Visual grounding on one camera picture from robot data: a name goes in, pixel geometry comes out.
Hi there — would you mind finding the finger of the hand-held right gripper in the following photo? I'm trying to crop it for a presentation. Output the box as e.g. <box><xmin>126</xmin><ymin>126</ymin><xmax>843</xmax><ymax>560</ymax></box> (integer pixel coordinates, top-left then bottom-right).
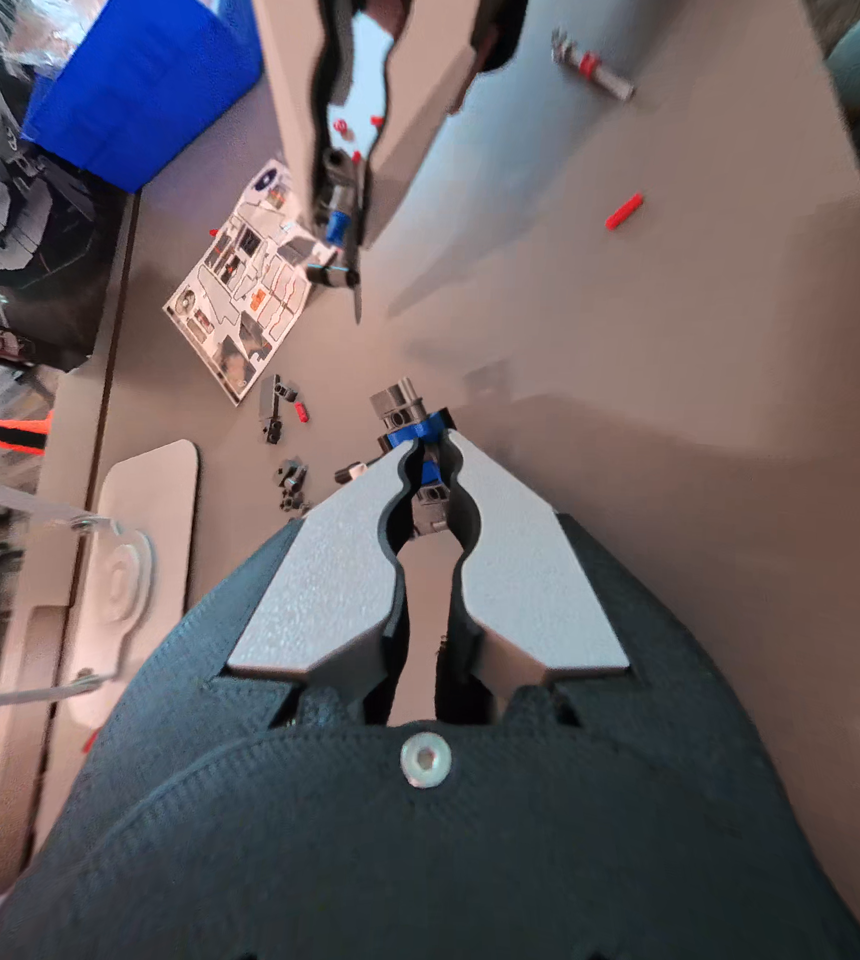
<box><xmin>253</xmin><ymin>0</ymin><xmax>353</xmax><ymax>228</ymax></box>
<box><xmin>357</xmin><ymin>0</ymin><xmax>477</xmax><ymax>250</ymax></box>

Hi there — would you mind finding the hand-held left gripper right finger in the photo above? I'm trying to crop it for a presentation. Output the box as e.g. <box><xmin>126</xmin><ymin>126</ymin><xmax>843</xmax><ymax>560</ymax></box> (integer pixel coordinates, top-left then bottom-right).
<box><xmin>436</xmin><ymin>429</ymin><xmax>632</xmax><ymax>725</ymax></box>

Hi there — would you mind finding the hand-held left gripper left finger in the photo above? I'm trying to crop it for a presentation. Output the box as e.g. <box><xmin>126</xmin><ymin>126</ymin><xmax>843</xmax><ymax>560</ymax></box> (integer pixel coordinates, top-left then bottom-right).
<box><xmin>226</xmin><ymin>438</ymin><xmax>419</xmax><ymax>725</ymax></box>

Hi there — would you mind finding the blue grey lego assembly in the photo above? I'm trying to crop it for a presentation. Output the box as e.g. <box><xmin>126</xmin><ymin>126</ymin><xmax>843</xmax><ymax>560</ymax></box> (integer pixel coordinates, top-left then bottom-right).
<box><xmin>336</xmin><ymin>377</ymin><xmax>455</xmax><ymax>537</ymax></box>

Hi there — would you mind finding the white lego axle red bush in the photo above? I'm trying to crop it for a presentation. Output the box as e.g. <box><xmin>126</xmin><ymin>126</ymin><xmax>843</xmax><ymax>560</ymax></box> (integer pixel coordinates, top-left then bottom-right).
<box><xmin>550</xmin><ymin>30</ymin><xmax>635</xmax><ymax>102</ymax></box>

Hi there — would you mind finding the lego sticker sheet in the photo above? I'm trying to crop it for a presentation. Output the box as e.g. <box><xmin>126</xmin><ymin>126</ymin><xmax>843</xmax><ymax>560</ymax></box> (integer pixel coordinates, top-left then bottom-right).
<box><xmin>163</xmin><ymin>159</ymin><xmax>326</xmax><ymax>406</ymax></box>

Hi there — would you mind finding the dark lego set box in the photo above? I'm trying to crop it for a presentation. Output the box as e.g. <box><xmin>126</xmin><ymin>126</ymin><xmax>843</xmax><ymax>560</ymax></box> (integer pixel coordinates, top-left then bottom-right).
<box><xmin>0</xmin><ymin>30</ymin><xmax>131</xmax><ymax>372</ymax></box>

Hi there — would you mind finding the blue plastic box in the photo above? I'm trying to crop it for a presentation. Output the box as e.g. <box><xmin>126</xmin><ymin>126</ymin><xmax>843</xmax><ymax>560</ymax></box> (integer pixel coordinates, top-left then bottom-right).
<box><xmin>21</xmin><ymin>0</ymin><xmax>264</xmax><ymax>195</ymax></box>

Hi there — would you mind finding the silver monitor stand base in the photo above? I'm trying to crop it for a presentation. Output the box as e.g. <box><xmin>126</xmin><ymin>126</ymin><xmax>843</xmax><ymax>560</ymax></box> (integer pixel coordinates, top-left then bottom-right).
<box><xmin>62</xmin><ymin>438</ymin><xmax>200</xmax><ymax>736</ymax></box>

